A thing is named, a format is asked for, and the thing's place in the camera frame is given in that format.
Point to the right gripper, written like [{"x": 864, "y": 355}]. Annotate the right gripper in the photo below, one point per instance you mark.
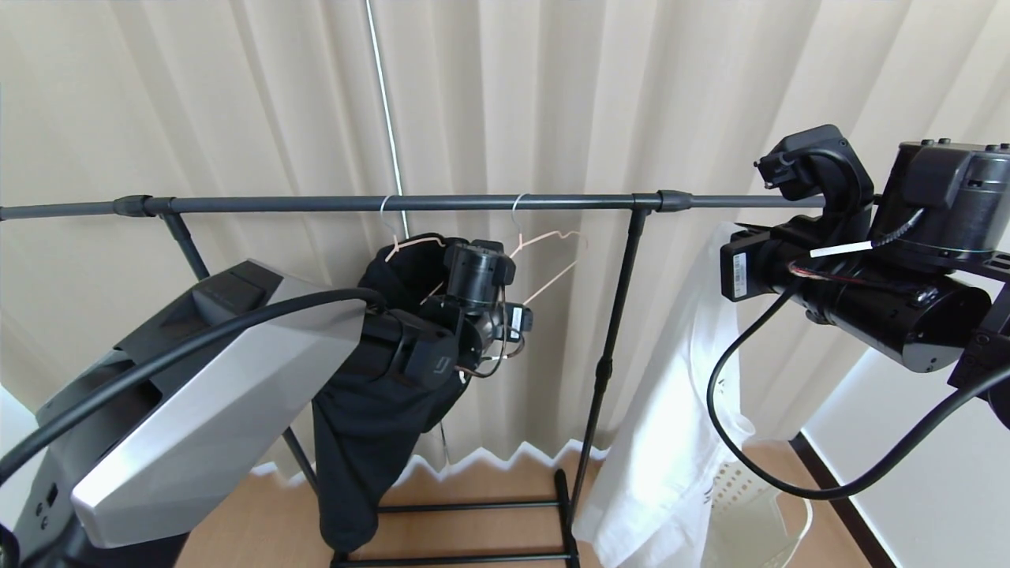
[{"x": 892, "y": 315}]

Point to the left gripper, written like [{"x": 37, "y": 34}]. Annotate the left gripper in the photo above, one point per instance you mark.
[{"x": 505, "y": 331}]

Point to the pink clothes hanger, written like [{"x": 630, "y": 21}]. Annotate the pink clothes hanger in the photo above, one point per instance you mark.
[
  {"x": 521, "y": 243},
  {"x": 392, "y": 246}
]

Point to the black shorts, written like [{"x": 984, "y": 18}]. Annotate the black shorts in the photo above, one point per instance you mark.
[{"x": 371, "y": 442}]

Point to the white garment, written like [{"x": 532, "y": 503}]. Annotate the white garment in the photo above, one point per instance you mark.
[{"x": 671, "y": 394}]

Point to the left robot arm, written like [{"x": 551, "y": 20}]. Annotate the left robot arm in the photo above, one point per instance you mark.
[{"x": 197, "y": 410}]

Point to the white laundry basket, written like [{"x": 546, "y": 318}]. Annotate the white laundry basket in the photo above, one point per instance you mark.
[{"x": 757, "y": 521}]

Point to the black clothes rack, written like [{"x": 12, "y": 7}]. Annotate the black clothes rack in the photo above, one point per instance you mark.
[{"x": 276, "y": 204}]

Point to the beige curtain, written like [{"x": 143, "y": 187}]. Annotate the beige curtain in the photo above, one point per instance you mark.
[{"x": 237, "y": 95}]

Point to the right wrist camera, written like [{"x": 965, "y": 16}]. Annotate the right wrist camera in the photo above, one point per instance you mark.
[{"x": 828, "y": 170}]

